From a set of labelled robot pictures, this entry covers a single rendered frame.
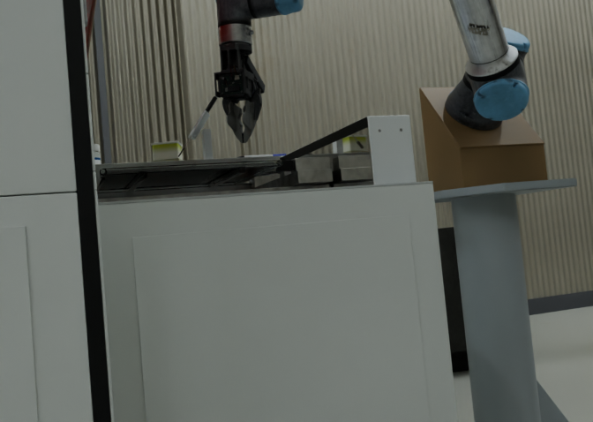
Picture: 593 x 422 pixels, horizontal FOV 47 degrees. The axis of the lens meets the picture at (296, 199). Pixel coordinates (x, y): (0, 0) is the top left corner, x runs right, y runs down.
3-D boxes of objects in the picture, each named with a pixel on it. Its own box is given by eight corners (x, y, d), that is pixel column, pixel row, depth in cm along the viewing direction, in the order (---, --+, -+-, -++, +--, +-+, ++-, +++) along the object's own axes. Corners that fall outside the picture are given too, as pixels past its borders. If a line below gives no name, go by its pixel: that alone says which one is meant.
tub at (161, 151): (152, 167, 183) (150, 142, 183) (158, 170, 190) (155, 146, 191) (179, 164, 183) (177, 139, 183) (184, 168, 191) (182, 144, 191)
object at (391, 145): (375, 186, 130) (367, 116, 131) (284, 208, 182) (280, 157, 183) (417, 184, 134) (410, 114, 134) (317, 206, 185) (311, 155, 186)
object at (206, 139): (192, 160, 177) (188, 110, 177) (190, 162, 180) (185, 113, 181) (214, 159, 179) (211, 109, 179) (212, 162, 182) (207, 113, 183)
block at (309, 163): (296, 170, 145) (295, 157, 145) (290, 173, 148) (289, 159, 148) (330, 169, 148) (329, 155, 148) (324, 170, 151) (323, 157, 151)
